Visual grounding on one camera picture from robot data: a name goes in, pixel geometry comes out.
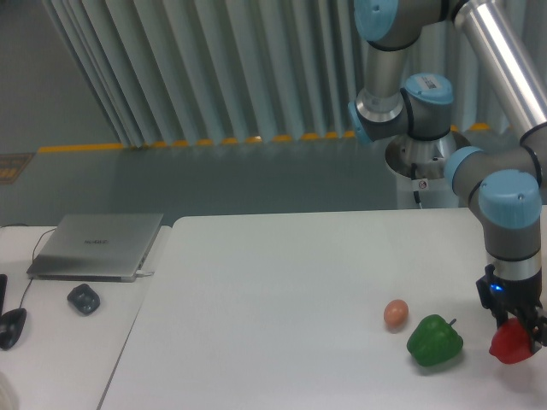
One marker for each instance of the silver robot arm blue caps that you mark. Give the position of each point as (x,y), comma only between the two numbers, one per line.
(501,190)

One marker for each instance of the pleated grey curtain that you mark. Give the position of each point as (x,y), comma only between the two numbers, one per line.
(188,72)

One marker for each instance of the green bell pepper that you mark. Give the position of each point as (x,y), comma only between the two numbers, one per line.
(434,341)

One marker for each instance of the white cylindrical robot pedestal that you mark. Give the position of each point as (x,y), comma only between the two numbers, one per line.
(418,167)

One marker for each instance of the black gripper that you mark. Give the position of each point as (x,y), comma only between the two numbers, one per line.
(518,297)

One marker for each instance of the red bell pepper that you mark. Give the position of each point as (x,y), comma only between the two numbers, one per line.
(511,344)

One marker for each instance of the silver closed laptop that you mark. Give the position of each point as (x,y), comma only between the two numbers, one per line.
(97,247)

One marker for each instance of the black computer mouse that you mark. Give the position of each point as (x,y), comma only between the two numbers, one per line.
(12,325)

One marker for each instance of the brown egg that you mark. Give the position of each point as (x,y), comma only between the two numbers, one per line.
(395,314)

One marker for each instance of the black device at left edge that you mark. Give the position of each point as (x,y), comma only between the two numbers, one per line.
(3,287)

